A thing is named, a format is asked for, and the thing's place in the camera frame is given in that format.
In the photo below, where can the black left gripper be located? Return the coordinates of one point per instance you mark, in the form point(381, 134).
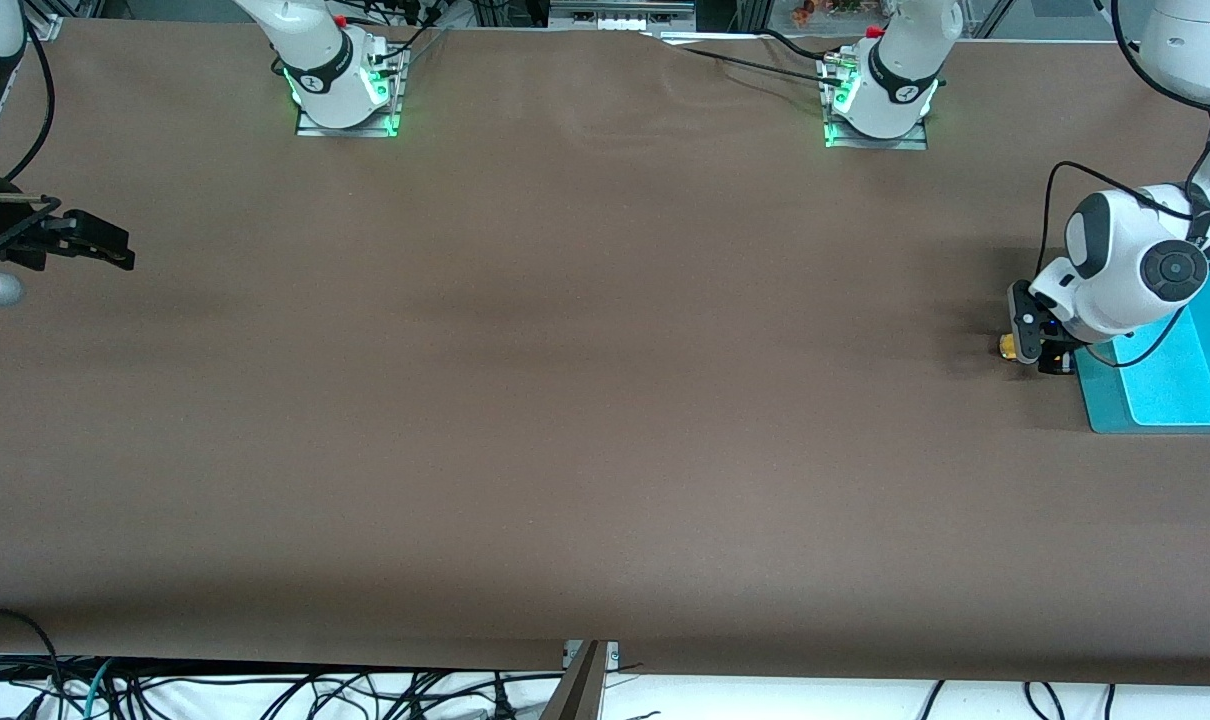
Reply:
point(1057, 361)

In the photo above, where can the yellow beetle toy car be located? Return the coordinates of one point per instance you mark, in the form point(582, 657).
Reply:
point(1008, 347)

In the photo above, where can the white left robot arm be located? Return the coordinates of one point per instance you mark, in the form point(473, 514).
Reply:
point(1115, 270)

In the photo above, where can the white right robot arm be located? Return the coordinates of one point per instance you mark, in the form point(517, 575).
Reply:
point(325, 80)

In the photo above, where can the teal plastic bin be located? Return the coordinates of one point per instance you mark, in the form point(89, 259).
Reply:
point(1165, 390)

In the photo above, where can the brown table cover mat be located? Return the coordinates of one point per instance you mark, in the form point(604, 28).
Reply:
point(605, 450)

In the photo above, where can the white power strip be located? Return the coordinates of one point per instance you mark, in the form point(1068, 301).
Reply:
point(620, 22)

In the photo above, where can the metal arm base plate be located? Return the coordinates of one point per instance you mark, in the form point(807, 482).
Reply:
point(310, 128)
point(915, 143)

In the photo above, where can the metal table bracket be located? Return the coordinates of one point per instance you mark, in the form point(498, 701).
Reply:
point(580, 690)

